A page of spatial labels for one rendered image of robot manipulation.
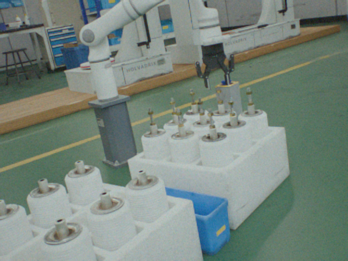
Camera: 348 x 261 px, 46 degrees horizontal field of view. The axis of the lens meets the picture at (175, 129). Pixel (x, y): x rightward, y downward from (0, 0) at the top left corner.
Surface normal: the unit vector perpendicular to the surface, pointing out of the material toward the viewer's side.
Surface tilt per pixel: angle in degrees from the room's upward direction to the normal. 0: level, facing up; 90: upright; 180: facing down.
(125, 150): 90
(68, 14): 90
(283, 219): 0
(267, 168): 90
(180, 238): 90
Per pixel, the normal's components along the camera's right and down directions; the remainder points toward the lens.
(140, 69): 0.58, 0.14
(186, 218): 0.77, 0.04
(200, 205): -0.63, 0.29
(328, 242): -0.18, -0.94
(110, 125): -0.19, 0.28
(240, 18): -0.80, 0.30
